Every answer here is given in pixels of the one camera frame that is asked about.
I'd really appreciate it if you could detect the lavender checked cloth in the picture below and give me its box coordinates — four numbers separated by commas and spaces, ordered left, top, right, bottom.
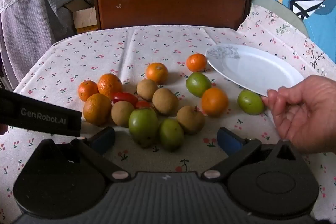
0, 0, 79, 92

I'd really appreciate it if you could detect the red cherry tomato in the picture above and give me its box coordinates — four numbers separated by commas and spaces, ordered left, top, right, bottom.
112, 92, 139, 107
135, 101, 153, 110

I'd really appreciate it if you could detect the open brown cardboard box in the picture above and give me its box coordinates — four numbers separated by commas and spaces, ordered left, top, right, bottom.
63, 0, 100, 35

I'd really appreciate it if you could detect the large green jujube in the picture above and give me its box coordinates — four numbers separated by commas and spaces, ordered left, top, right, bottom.
128, 108, 159, 148

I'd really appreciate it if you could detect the cherry print tablecloth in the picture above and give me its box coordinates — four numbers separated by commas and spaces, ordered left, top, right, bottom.
0, 5, 336, 224

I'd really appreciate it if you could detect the white oval plate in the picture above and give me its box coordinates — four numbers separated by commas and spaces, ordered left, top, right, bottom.
205, 44, 305, 97

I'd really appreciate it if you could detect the brown wooden cabinet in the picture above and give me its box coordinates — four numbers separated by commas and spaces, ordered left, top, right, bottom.
84, 0, 260, 30

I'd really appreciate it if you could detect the tangerine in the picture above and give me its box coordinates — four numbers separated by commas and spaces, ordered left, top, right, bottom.
146, 63, 169, 84
98, 73, 123, 100
83, 93, 112, 126
201, 88, 229, 117
78, 80, 99, 102
186, 53, 208, 73

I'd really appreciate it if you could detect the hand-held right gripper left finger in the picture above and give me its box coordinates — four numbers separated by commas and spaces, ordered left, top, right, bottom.
29, 126, 130, 182

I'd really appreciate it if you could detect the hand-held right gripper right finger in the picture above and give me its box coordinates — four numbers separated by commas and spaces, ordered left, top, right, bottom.
201, 127, 302, 180

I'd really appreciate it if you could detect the brown kiwi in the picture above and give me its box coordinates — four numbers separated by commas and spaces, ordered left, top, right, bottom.
152, 88, 179, 116
111, 101, 135, 127
136, 79, 158, 102
176, 105, 206, 135

